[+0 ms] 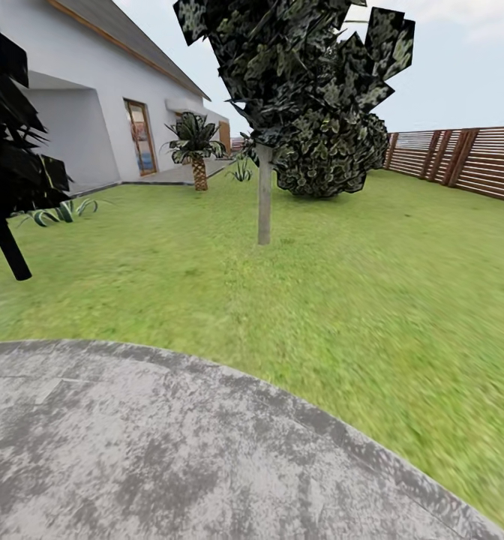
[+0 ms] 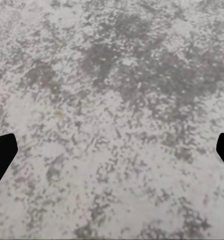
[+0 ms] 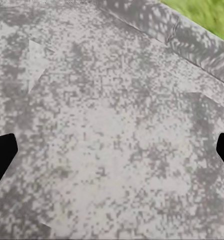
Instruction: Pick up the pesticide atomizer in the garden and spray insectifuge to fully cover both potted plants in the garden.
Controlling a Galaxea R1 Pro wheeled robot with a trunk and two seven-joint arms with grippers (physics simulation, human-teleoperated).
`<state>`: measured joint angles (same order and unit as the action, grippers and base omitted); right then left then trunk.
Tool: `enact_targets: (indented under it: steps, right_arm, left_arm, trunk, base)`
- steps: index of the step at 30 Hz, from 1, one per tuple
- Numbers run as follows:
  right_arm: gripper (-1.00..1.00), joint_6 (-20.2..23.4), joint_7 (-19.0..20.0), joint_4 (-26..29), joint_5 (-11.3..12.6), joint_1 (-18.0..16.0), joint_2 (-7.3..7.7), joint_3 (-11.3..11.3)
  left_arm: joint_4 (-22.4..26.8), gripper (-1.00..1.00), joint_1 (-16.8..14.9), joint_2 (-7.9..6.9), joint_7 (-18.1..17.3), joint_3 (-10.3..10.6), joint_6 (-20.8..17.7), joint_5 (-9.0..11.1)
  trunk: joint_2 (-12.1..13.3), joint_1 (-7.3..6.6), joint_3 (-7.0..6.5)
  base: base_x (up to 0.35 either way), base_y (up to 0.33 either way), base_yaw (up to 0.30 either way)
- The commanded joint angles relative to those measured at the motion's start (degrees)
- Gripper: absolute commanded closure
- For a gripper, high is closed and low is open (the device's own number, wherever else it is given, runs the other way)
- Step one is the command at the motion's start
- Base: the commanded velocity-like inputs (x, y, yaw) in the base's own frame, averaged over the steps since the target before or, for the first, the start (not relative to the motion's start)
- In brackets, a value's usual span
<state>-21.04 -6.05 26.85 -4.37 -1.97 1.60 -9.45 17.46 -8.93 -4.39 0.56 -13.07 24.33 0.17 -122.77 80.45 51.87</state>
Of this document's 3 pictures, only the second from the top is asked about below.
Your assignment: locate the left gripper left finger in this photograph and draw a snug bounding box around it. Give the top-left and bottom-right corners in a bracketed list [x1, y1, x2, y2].
[0, 133, 18, 181]

